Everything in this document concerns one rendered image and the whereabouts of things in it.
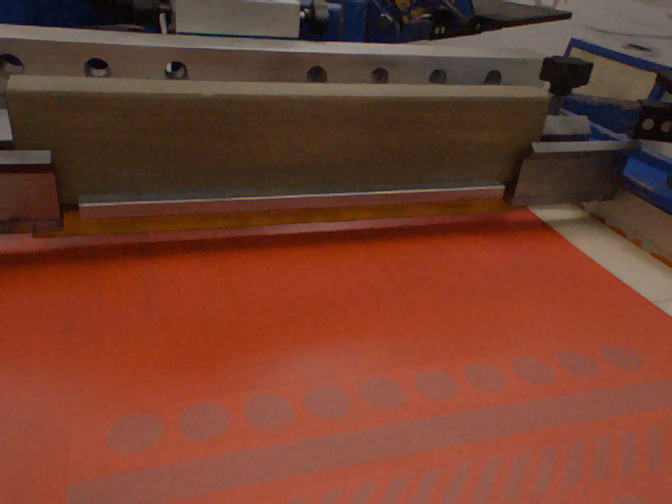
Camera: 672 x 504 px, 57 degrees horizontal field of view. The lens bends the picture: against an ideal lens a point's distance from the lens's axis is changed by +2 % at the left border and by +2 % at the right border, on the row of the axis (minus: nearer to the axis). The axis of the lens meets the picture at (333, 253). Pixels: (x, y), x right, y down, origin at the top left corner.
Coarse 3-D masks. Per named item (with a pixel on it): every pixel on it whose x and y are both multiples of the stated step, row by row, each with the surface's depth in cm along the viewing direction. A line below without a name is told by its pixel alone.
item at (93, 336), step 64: (0, 256) 38; (64, 256) 39; (128, 256) 39; (192, 256) 40; (256, 256) 41; (0, 320) 33; (64, 320) 33; (128, 320) 34; (192, 320) 34; (256, 320) 35; (320, 320) 35; (0, 384) 29; (64, 384) 29; (128, 384) 29; (192, 384) 30; (256, 384) 30; (0, 448) 25; (64, 448) 26
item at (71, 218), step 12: (396, 204) 46; (408, 204) 46; (420, 204) 47; (432, 204) 47; (444, 204) 48; (456, 204) 48; (72, 216) 39; (156, 216) 41; (168, 216) 41; (180, 216) 41; (192, 216) 41; (204, 216) 42; (216, 216) 42
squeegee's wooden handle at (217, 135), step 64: (64, 128) 35; (128, 128) 36; (192, 128) 37; (256, 128) 39; (320, 128) 40; (384, 128) 42; (448, 128) 43; (512, 128) 45; (64, 192) 37; (128, 192) 38
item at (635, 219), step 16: (0, 112) 50; (624, 192) 49; (592, 208) 52; (608, 208) 50; (624, 208) 49; (640, 208) 47; (656, 208) 46; (608, 224) 51; (624, 224) 49; (640, 224) 47; (656, 224) 46; (640, 240) 48; (656, 240) 46; (656, 256) 46
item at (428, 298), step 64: (320, 256) 42; (384, 256) 43; (448, 256) 44; (512, 256) 44; (576, 256) 45; (384, 320) 36; (448, 320) 36; (512, 320) 37; (576, 320) 38; (640, 320) 39
